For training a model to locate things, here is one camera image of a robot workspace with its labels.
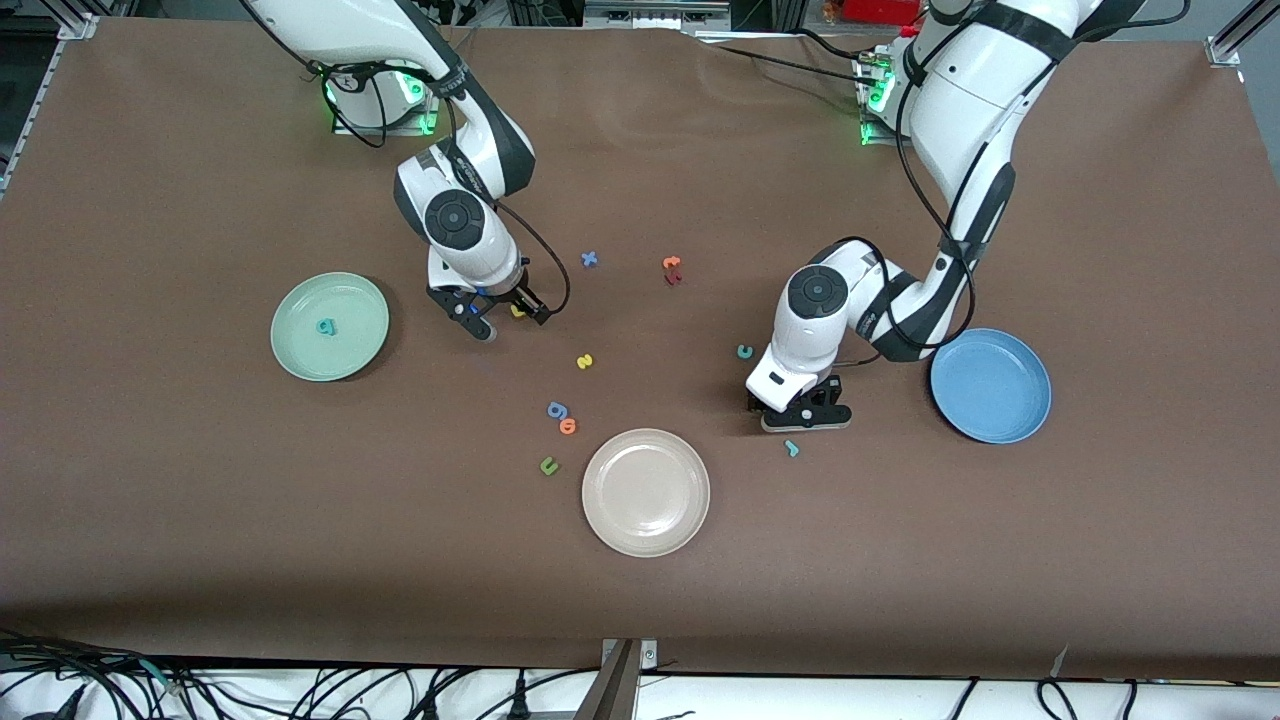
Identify beige plate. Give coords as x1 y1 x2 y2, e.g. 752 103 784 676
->
581 428 712 558

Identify blue plate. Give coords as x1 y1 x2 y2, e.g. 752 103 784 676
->
930 328 1053 445

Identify light green plate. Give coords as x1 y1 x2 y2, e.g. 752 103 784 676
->
270 272 391 383

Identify brown table cover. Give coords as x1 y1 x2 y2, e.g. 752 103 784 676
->
0 18 1280 683

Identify black equipment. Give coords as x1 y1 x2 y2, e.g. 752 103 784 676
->
507 0 584 28

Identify grey electronics box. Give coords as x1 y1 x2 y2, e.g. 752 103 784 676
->
583 0 732 31

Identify red box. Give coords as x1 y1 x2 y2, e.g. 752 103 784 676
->
843 0 923 26

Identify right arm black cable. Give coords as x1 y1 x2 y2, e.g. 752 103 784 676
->
310 60 573 319

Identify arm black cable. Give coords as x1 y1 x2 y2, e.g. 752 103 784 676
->
310 60 573 319
835 0 1191 369

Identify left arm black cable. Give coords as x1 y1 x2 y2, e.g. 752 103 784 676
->
835 0 1191 369

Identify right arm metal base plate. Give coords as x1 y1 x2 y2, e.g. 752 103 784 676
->
332 60 441 136

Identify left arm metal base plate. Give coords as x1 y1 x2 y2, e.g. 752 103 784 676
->
855 50 906 149

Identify aluminium frame post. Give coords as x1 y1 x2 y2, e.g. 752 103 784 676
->
575 640 641 720

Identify black base cable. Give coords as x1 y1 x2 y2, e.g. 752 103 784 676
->
790 28 881 66
700 40 886 91

